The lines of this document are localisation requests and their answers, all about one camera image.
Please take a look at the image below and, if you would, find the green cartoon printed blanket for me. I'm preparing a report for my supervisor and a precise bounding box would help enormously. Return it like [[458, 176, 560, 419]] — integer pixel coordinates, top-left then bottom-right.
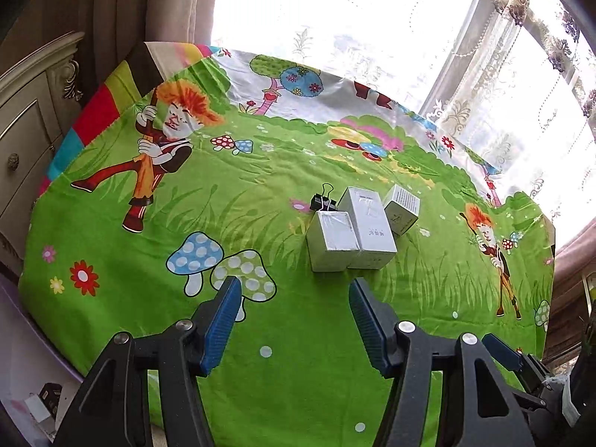
[[19, 42, 557, 447]]

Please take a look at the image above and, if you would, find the purple plastic bin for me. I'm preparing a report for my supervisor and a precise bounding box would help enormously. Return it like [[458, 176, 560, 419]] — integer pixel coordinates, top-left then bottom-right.
[[0, 270, 94, 447]]

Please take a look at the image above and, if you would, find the long white box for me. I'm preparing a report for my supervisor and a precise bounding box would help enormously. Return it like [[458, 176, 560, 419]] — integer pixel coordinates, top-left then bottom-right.
[[336, 186, 398, 271]]

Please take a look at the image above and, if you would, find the white cube box with print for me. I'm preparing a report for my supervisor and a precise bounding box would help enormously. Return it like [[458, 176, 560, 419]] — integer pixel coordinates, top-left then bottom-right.
[[383, 184, 421, 236]]

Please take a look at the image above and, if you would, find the black binder clip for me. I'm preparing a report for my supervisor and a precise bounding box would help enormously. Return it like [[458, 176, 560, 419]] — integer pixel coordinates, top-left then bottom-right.
[[309, 184, 338, 212]]

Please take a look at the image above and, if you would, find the small white box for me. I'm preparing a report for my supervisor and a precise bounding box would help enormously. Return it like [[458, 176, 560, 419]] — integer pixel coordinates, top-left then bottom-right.
[[23, 393, 52, 422]]

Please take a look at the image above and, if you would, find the brown wooden furniture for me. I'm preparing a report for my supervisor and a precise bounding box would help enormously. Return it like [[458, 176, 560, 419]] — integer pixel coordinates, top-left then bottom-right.
[[542, 237, 596, 368]]

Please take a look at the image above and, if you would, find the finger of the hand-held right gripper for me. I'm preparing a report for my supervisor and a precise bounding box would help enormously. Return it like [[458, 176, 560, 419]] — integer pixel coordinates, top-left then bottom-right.
[[482, 334, 542, 390]]

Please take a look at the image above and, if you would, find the white lace curtain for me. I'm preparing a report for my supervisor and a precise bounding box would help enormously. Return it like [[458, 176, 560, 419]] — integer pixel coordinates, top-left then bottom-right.
[[209, 0, 596, 243]]

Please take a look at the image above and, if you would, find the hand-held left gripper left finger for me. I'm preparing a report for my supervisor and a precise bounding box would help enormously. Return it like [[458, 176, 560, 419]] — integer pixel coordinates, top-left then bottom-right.
[[53, 276, 243, 447]]

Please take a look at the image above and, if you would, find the cream carved cabinet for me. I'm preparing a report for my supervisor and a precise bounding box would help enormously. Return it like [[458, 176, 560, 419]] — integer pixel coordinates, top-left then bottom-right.
[[0, 32, 94, 280]]

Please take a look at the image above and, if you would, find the beige curtain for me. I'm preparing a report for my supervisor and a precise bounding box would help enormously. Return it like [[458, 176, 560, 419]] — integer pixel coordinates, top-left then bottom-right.
[[79, 0, 224, 117]]

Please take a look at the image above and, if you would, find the black shaver box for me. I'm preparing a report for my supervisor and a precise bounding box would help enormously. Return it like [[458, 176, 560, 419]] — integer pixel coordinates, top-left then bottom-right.
[[37, 382, 63, 422]]

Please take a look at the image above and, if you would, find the white box with glossy top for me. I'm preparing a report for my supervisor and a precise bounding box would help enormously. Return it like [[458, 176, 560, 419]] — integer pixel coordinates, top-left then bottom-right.
[[306, 209, 361, 273]]

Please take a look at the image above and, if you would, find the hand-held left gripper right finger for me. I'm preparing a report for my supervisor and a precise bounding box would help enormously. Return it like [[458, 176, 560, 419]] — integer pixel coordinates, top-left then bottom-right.
[[349, 278, 536, 447]]

